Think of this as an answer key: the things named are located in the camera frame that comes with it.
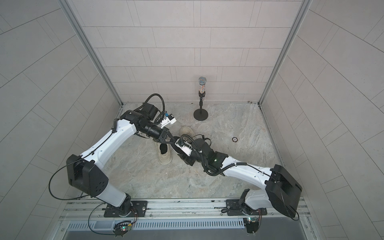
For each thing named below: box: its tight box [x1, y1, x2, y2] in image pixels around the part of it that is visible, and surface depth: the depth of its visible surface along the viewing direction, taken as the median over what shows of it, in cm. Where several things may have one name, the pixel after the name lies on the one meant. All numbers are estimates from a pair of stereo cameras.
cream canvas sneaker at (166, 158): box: [157, 142, 173, 165], surface depth 85 cm
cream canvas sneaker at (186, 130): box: [180, 126, 194, 137], surface depth 98 cm
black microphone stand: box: [193, 76, 209, 121], surface depth 110 cm
